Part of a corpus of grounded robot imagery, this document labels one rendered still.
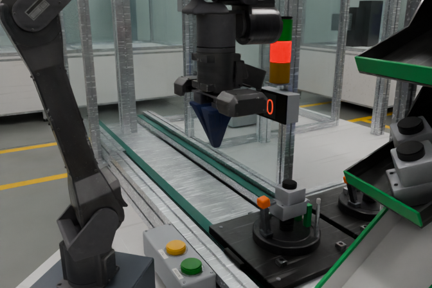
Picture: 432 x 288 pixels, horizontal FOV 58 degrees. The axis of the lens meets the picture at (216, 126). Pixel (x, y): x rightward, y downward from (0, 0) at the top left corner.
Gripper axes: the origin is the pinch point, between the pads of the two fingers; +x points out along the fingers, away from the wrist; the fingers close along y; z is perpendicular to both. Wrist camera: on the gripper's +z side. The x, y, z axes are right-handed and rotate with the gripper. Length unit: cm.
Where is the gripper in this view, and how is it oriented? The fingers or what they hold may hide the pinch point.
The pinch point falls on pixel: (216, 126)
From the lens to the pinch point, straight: 60.3
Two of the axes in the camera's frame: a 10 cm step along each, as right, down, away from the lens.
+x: 0.0, 9.6, 2.8
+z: 8.7, -1.4, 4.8
